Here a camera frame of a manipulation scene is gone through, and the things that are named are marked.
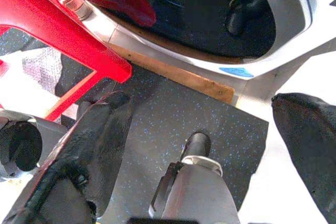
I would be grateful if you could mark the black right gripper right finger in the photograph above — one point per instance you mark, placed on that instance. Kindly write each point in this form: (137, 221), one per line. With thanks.
(309, 134)

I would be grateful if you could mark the dark speckled floor mat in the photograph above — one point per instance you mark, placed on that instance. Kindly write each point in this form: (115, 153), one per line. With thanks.
(170, 113)

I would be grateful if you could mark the silver robot right leg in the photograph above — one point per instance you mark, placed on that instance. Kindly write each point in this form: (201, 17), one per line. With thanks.
(199, 195)

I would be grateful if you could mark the dark glass washer door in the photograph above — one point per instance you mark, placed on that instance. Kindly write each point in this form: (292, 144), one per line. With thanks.
(291, 11)

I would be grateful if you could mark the white washing machine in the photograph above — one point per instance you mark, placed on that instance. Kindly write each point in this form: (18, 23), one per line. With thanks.
(262, 87)

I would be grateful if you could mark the blue oval sticker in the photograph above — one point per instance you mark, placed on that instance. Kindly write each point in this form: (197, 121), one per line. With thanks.
(236, 72)

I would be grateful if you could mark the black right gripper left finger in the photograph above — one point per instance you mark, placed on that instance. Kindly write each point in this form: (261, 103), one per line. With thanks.
(99, 129)

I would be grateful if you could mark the brown wooden board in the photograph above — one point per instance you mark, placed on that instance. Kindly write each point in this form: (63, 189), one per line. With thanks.
(183, 77)

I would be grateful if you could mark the red plastic stool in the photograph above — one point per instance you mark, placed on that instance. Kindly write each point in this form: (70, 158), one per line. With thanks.
(78, 37)

